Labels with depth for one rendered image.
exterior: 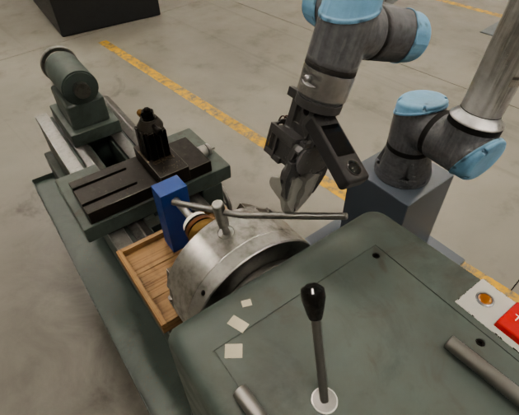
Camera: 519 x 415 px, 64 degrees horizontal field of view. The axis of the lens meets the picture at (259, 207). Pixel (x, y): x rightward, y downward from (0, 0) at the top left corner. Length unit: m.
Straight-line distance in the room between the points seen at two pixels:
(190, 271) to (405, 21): 0.56
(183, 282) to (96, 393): 1.33
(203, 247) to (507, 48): 0.69
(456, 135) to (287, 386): 0.64
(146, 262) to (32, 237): 1.64
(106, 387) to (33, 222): 1.25
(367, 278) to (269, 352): 0.21
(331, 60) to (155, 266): 0.84
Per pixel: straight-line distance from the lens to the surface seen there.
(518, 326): 0.75
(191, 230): 1.00
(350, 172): 0.59
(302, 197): 0.69
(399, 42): 0.65
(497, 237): 2.79
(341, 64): 0.58
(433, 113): 1.05
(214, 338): 0.66
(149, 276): 1.22
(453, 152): 1.01
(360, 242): 0.78
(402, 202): 1.12
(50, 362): 2.26
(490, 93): 0.97
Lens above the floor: 1.83
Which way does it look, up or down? 44 degrees down
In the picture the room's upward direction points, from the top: 1 degrees counter-clockwise
